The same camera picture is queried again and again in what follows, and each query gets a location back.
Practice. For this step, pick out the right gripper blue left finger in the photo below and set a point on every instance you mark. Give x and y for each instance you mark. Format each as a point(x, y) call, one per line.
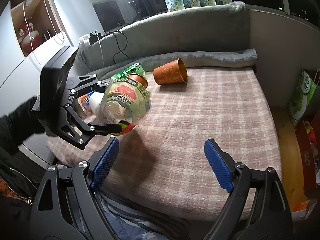
point(66, 205)

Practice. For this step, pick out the plaid beige blanket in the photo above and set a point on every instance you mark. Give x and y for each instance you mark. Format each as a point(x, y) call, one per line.
point(161, 162)

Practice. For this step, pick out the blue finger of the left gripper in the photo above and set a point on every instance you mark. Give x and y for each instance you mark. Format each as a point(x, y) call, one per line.
point(100, 88)
point(105, 129)

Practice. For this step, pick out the red white jar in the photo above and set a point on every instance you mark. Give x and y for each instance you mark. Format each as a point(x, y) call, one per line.
point(29, 37)

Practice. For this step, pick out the orange paper cup far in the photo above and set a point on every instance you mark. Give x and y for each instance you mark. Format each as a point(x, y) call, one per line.
point(171, 73)

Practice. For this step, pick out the wooden wall shelf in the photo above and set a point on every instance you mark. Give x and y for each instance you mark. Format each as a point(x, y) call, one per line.
point(44, 20)

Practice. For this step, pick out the orange paper cup near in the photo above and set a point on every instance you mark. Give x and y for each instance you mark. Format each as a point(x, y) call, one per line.
point(139, 78)

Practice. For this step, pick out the white power strip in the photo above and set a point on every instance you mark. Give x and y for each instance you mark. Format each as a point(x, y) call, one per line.
point(89, 39)

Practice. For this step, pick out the green labelled clear jar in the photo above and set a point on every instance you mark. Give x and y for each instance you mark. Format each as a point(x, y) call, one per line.
point(126, 103)

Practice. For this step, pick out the red snack box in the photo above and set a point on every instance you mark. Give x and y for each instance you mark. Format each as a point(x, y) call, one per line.
point(307, 134)

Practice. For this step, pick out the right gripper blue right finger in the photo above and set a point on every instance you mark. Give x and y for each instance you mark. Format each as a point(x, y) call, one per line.
point(257, 206)

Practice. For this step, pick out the blue striped bedsheet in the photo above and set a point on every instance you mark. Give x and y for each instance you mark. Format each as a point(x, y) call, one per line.
point(130, 220)

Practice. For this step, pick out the green tissue package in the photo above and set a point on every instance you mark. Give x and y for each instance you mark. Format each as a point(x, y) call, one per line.
point(304, 102)

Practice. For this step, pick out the white plastic cup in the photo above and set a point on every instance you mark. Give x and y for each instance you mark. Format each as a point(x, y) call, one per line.
point(96, 101)

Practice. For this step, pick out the green drink can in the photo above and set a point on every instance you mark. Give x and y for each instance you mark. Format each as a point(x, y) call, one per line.
point(135, 68)

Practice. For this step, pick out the black gloved left hand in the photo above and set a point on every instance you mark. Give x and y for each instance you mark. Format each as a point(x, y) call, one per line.
point(18, 126)

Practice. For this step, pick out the grey rolled fleece blanket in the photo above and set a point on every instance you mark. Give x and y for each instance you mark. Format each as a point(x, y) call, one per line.
point(238, 59)

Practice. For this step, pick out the orange paper cup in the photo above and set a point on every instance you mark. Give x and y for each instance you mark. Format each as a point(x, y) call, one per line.
point(139, 78)
point(171, 73)

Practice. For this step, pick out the grey sofa backrest cushion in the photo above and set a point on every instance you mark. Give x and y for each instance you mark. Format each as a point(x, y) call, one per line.
point(221, 28)

